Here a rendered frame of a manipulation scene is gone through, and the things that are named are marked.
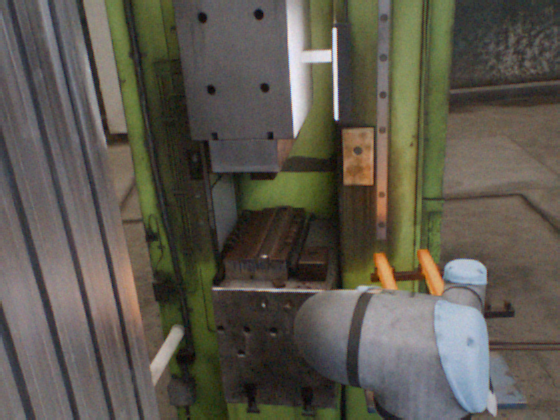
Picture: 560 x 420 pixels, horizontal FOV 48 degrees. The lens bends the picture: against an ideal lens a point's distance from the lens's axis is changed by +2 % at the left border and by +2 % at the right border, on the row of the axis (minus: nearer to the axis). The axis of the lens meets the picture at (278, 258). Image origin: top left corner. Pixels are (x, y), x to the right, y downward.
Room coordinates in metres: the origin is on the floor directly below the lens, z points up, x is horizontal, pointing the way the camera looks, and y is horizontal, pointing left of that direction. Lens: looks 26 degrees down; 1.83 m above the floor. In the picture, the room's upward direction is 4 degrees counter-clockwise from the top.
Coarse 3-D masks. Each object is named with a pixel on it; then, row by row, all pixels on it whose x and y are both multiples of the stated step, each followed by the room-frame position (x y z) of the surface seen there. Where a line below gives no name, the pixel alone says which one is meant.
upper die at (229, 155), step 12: (216, 144) 1.74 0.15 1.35; (228, 144) 1.73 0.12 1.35; (240, 144) 1.72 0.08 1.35; (252, 144) 1.71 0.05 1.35; (264, 144) 1.71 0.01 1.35; (276, 144) 1.70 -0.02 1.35; (288, 144) 1.86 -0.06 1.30; (216, 156) 1.74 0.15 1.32; (228, 156) 1.73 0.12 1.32; (240, 156) 1.72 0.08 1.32; (252, 156) 1.71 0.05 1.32; (264, 156) 1.71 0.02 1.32; (276, 156) 1.70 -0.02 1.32; (216, 168) 1.74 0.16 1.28; (228, 168) 1.73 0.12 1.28; (240, 168) 1.72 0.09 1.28; (252, 168) 1.71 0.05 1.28; (264, 168) 1.71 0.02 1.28; (276, 168) 1.70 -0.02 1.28
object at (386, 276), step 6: (378, 258) 1.56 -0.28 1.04; (384, 258) 1.56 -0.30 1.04; (378, 264) 1.53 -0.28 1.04; (384, 264) 1.53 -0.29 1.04; (384, 270) 1.49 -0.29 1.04; (384, 276) 1.46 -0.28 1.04; (390, 276) 1.45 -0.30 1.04; (384, 282) 1.42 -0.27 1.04; (390, 282) 1.42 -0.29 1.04; (390, 288) 1.39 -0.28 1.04; (396, 288) 1.39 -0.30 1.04
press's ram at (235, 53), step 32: (192, 0) 1.74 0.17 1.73; (224, 0) 1.72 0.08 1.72; (256, 0) 1.70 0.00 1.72; (288, 0) 1.71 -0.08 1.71; (192, 32) 1.74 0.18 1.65; (224, 32) 1.72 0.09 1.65; (256, 32) 1.71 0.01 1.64; (288, 32) 1.69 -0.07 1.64; (192, 64) 1.74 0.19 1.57; (224, 64) 1.73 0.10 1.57; (256, 64) 1.71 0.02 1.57; (288, 64) 1.69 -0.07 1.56; (192, 96) 1.75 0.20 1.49; (224, 96) 1.73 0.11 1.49; (256, 96) 1.71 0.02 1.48; (288, 96) 1.69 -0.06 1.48; (192, 128) 1.75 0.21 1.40; (224, 128) 1.73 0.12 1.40; (256, 128) 1.71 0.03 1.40; (288, 128) 1.69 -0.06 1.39
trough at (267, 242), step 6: (282, 210) 2.11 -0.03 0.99; (276, 216) 2.05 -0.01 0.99; (282, 216) 2.05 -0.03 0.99; (276, 222) 2.00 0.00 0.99; (270, 228) 1.94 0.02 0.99; (276, 228) 1.95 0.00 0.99; (270, 234) 1.90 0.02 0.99; (264, 240) 1.84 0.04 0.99; (270, 240) 1.85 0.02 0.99; (264, 246) 1.81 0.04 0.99; (270, 246) 1.81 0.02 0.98; (258, 252) 1.75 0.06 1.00; (264, 252) 1.77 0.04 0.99; (258, 258) 1.73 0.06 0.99; (264, 258) 1.72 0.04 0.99
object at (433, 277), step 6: (420, 252) 1.58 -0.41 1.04; (426, 252) 1.58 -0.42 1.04; (420, 258) 1.55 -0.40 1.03; (426, 258) 1.54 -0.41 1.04; (426, 264) 1.51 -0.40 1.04; (432, 264) 1.50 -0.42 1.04; (426, 270) 1.47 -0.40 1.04; (432, 270) 1.47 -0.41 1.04; (426, 276) 1.47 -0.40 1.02; (432, 276) 1.44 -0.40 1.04; (438, 276) 1.43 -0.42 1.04; (432, 282) 1.40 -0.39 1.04; (438, 282) 1.40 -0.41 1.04; (432, 288) 1.39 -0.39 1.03; (438, 288) 1.37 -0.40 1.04; (438, 294) 1.34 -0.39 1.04
